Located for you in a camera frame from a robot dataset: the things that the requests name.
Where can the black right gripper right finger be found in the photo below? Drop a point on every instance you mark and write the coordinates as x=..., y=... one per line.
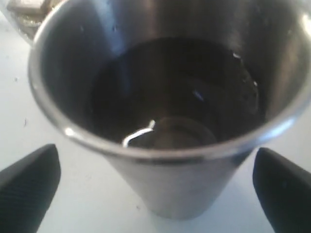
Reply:
x=284, y=192

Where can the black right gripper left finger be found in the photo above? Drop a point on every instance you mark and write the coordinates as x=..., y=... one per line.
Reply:
x=27, y=189

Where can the stainless steel cup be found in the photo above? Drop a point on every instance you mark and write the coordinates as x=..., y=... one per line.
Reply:
x=175, y=94

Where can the clear glass with tea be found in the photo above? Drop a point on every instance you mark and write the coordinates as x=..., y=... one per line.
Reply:
x=27, y=32

